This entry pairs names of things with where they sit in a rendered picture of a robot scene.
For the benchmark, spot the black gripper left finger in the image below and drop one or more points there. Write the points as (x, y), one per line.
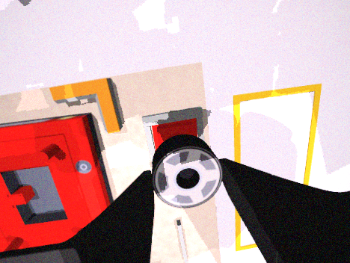
(122, 233)

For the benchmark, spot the black wheel with grey rim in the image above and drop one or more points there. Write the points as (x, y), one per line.
(181, 152)

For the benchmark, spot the yellow rectangular outline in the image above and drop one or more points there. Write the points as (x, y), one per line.
(237, 135)

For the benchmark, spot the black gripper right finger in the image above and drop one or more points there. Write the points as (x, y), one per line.
(289, 222)

